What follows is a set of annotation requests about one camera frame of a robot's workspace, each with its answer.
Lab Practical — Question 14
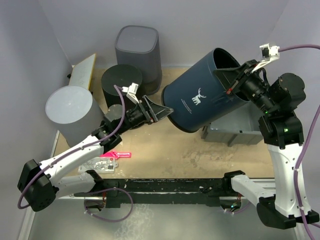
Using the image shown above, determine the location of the grey rectangular plastic crate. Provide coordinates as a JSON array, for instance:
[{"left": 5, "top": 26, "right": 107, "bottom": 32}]
[{"left": 201, "top": 102, "right": 263, "bottom": 147}]

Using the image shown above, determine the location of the dark blue round bin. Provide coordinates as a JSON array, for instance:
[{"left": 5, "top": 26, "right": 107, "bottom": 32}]
[{"left": 161, "top": 48, "right": 249, "bottom": 133}]

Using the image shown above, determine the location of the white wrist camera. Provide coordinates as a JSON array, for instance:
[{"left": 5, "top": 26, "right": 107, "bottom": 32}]
[
  {"left": 251, "top": 43, "right": 280, "bottom": 73},
  {"left": 121, "top": 82, "right": 140, "bottom": 104}
]

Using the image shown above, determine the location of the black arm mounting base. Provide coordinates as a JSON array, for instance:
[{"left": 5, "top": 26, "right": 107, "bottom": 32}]
[{"left": 75, "top": 178, "right": 247, "bottom": 210}]

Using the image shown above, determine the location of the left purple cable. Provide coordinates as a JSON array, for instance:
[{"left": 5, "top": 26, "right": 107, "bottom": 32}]
[{"left": 16, "top": 84, "right": 134, "bottom": 222}]

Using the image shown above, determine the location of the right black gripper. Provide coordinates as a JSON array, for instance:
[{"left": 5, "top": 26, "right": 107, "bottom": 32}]
[{"left": 214, "top": 58, "right": 278, "bottom": 115}]

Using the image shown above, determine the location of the purple cable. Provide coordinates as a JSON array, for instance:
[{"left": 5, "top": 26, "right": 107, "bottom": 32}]
[
  {"left": 224, "top": 43, "right": 320, "bottom": 240},
  {"left": 16, "top": 84, "right": 134, "bottom": 222}
]

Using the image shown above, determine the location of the small whiteboard yellow edge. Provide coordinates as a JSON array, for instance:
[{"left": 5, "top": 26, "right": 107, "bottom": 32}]
[{"left": 68, "top": 53, "right": 97, "bottom": 90}]

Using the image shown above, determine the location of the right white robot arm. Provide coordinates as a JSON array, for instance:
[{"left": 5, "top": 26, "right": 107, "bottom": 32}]
[{"left": 214, "top": 60, "right": 320, "bottom": 230}]

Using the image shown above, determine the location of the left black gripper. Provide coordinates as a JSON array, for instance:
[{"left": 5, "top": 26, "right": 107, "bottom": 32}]
[{"left": 116, "top": 95, "right": 173, "bottom": 135}]

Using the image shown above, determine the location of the white printed card package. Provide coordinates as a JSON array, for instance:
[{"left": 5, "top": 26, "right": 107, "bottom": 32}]
[{"left": 78, "top": 157, "right": 118, "bottom": 174}]

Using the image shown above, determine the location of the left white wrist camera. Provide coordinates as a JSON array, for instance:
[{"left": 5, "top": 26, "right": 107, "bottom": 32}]
[{"left": 121, "top": 82, "right": 140, "bottom": 104}]

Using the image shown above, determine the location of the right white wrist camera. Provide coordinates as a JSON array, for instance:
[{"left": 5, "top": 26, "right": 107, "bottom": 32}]
[{"left": 251, "top": 43, "right": 280, "bottom": 73}]

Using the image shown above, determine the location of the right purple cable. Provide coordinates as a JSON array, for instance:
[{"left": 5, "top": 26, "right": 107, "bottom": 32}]
[{"left": 224, "top": 43, "right": 320, "bottom": 240}]

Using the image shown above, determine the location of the dark grey mesh basket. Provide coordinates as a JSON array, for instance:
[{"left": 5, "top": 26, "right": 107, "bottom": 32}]
[{"left": 114, "top": 25, "right": 162, "bottom": 95}]

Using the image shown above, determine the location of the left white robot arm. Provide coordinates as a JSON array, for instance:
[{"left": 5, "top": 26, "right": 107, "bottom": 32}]
[{"left": 17, "top": 95, "right": 174, "bottom": 212}]

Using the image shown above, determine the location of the large black round bucket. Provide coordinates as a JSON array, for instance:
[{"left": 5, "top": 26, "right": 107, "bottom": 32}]
[{"left": 101, "top": 64, "right": 145, "bottom": 107}]

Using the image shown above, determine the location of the light grey round bin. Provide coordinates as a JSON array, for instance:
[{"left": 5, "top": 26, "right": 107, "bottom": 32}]
[{"left": 45, "top": 85, "right": 104, "bottom": 147}]

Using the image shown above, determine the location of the pink plastic clip tool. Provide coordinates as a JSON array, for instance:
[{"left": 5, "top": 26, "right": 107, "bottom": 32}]
[{"left": 100, "top": 150, "right": 132, "bottom": 160}]

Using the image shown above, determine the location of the aluminium table frame rail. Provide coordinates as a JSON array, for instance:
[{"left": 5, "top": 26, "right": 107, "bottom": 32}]
[{"left": 17, "top": 134, "right": 306, "bottom": 240}]

